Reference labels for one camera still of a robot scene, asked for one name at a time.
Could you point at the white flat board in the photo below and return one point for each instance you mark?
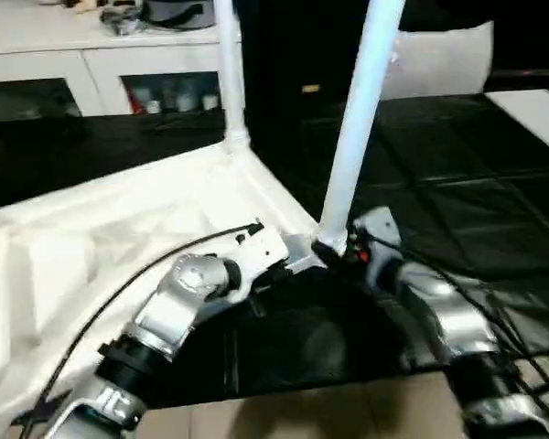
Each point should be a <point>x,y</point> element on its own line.
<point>530,119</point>

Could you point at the white plastic table leg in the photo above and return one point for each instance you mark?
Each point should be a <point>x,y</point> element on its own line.
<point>233,78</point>
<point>361,114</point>

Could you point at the grey cushion with metal fittings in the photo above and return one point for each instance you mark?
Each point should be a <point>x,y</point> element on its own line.
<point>444,59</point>

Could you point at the white plastic table top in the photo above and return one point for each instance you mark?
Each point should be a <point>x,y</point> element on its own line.
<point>96,228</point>

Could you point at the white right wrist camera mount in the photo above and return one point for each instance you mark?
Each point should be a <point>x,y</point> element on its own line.
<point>379,228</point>

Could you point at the black table mat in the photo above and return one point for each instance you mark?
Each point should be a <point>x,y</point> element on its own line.
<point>462,183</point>

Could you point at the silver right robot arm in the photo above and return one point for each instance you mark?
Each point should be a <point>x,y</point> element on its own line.
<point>453,320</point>

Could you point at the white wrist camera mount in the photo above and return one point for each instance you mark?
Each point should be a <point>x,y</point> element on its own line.
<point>379,228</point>
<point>261,251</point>

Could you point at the white glass-door cabinet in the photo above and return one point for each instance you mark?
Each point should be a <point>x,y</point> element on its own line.
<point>73,55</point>

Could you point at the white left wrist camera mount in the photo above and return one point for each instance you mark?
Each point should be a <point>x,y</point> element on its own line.
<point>261,251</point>

